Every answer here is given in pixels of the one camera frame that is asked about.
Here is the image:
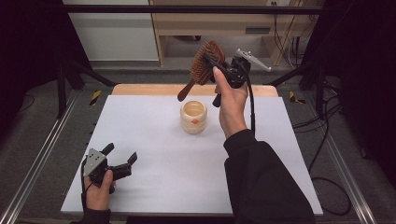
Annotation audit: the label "wooden table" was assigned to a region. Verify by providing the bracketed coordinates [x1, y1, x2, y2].
[111, 83, 279, 97]

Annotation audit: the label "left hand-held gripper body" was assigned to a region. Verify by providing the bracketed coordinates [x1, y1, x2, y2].
[81, 147, 133, 185]

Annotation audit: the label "cables beside wooden desk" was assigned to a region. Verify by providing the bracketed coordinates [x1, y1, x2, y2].
[271, 0, 314, 70]

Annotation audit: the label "person's left hand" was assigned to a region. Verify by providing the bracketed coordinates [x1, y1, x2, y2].
[83, 169, 115, 212]

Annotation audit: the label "cream ridged cup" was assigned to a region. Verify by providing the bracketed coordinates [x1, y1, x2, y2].
[179, 99, 208, 135]

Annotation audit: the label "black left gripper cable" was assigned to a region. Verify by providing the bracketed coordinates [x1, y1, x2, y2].
[79, 158, 91, 210]

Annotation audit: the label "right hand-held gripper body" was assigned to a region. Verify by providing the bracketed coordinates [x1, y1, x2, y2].
[212, 49, 273, 108]

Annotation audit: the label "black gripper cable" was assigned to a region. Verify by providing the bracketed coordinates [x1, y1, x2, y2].
[244, 66, 352, 217]
[79, 158, 91, 210]

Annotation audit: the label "black horizontal frame bar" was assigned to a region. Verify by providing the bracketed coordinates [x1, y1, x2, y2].
[62, 4, 325, 15]

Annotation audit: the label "black floor cables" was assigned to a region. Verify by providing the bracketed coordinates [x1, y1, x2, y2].
[291, 77, 344, 175]

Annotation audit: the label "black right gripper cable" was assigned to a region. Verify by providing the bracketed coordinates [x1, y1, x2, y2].
[244, 66, 352, 217]

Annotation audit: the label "white table board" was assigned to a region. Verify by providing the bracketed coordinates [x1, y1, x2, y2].
[60, 94, 324, 217]

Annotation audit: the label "aluminium rail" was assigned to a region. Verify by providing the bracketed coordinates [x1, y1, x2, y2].
[303, 92, 378, 224]
[0, 92, 79, 224]

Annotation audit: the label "white cabinet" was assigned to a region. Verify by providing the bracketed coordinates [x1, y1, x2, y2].
[62, 0, 160, 63]

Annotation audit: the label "black metal stand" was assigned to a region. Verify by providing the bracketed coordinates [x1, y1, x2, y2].
[55, 57, 117, 119]
[267, 57, 329, 118]

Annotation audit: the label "person's right hand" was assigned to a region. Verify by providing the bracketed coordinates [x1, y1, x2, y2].
[212, 65, 250, 139]

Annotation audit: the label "light wooden desk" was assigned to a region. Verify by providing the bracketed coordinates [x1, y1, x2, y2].
[148, 0, 325, 67]

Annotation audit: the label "yellow black tape strip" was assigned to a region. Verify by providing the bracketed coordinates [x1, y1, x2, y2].
[89, 90, 103, 106]
[288, 91, 307, 105]

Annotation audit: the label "black curtain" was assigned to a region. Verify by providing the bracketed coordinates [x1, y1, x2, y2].
[300, 0, 396, 189]
[0, 0, 92, 139]

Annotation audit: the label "brown wooden hairbrush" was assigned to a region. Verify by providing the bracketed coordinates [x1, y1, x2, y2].
[177, 40, 227, 103]

